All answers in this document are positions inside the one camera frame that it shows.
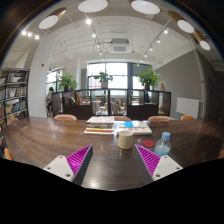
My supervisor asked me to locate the dark wooden shelf divider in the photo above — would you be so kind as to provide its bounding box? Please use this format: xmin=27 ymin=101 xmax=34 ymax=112
xmin=52 ymin=88 xmax=171 ymax=120

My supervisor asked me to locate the seated person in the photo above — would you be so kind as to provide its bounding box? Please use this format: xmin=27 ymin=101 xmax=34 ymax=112
xmin=46 ymin=87 xmax=54 ymax=117

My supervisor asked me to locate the tall bookshelf with books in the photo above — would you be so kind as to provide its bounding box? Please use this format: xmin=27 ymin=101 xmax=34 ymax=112
xmin=0 ymin=68 xmax=30 ymax=126

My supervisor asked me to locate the ceiling air conditioner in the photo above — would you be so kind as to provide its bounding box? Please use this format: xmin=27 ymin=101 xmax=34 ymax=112
xmin=110 ymin=38 xmax=130 ymax=53

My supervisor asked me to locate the left potted plant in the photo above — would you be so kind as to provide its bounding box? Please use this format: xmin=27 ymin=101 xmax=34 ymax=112
xmin=58 ymin=72 xmax=78 ymax=91

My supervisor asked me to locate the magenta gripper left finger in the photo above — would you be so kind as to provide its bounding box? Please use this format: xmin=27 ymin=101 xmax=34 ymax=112
xmin=44 ymin=145 xmax=93 ymax=185

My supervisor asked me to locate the orange chair far left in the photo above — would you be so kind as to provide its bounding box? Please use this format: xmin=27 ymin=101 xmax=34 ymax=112
xmin=54 ymin=114 xmax=77 ymax=120

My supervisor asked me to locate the red round coaster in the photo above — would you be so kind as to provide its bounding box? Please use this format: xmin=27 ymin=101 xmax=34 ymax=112
xmin=142 ymin=140 xmax=155 ymax=148

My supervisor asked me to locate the round pendant lamp centre-left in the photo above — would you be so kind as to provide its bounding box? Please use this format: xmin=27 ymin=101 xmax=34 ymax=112
xmin=78 ymin=0 xmax=108 ymax=13

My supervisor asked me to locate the orange chair centre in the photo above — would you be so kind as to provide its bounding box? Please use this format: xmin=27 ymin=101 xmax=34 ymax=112
xmin=114 ymin=116 xmax=131 ymax=121

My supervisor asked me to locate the round pendant lamp far right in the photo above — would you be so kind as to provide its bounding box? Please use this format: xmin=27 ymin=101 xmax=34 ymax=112
xmin=194 ymin=29 xmax=211 ymax=50

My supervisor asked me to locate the clear water bottle blue cap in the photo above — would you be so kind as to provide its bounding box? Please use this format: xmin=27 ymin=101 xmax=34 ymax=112
xmin=154 ymin=132 xmax=171 ymax=156

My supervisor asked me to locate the right potted plant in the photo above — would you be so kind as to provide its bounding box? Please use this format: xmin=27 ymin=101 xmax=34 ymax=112
xmin=137 ymin=69 xmax=159 ymax=90

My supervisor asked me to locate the orange chair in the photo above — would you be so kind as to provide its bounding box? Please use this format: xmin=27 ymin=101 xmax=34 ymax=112
xmin=114 ymin=116 xmax=131 ymax=121
xmin=148 ymin=116 xmax=172 ymax=121
xmin=181 ymin=115 xmax=194 ymax=120
xmin=54 ymin=114 xmax=77 ymax=120

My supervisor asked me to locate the potted plant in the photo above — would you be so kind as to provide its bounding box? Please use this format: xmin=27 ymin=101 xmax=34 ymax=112
xmin=94 ymin=72 xmax=113 ymax=89
xmin=58 ymin=72 xmax=78 ymax=91
xmin=137 ymin=69 xmax=159 ymax=90

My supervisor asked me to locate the orange chair far right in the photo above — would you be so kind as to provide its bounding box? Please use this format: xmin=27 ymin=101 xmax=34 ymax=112
xmin=181 ymin=115 xmax=194 ymax=120

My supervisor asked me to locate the orange chair left edge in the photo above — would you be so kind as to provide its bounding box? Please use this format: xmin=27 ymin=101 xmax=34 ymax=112
xmin=4 ymin=148 xmax=14 ymax=161

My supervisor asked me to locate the middle potted plant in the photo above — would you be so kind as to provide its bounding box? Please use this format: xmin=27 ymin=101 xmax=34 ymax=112
xmin=94 ymin=72 xmax=113 ymax=89

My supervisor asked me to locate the cream ceramic cup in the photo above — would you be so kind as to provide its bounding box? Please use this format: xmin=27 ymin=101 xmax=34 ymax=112
xmin=118 ymin=130 xmax=133 ymax=150

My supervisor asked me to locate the round pendant lamp left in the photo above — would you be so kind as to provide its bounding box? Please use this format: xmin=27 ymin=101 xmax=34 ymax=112
xmin=39 ymin=7 xmax=67 ymax=30

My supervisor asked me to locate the round pendant lamp centre-right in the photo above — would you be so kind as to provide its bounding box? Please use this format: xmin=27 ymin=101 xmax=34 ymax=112
xmin=131 ymin=0 xmax=160 ymax=15

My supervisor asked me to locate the stack of books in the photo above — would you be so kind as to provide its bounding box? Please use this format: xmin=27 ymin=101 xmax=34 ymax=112
xmin=85 ymin=116 xmax=114 ymax=135

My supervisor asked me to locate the white wall radiator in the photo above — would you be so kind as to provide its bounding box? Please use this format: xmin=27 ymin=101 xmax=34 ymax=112
xmin=176 ymin=97 xmax=200 ymax=118

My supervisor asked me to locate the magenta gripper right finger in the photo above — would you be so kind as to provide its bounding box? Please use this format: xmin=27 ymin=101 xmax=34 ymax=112
xmin=135 ymin=145 xmax=182 ymax=181

